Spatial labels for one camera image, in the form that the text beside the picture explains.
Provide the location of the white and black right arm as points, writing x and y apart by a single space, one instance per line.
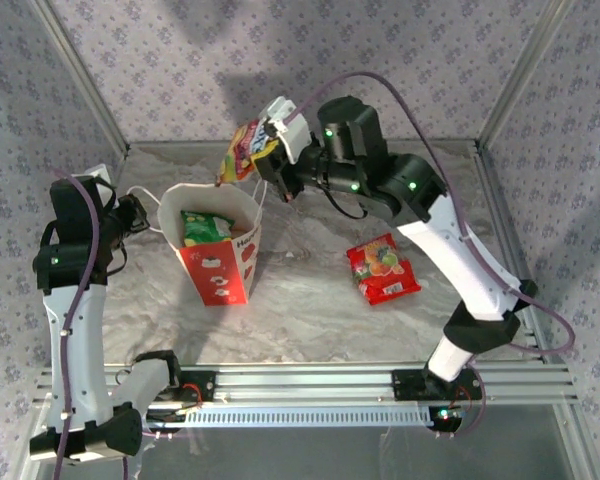
460 265

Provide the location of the aluminium side rail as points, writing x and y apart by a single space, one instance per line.
499 210

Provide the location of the yellow and red Fox's packet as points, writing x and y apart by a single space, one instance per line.
240 155

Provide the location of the red and white paper bag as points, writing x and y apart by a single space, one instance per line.
220 275

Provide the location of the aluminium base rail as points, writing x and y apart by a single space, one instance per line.
305 382

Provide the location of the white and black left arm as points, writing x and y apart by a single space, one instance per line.
72 350

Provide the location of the aluminium frame post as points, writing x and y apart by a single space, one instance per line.
521 75
82 75

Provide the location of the green snack packet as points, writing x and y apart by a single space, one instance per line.
205 227

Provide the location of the red fruit snack packet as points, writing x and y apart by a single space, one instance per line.
380 270

